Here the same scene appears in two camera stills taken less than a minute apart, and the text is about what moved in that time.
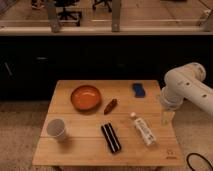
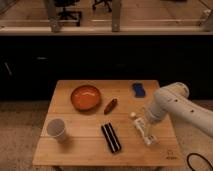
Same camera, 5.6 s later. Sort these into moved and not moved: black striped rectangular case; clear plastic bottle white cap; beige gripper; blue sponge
Moved: beige gripper
Not moved: clear plastic bottle white cap; blue sponge; black striped rectangular case
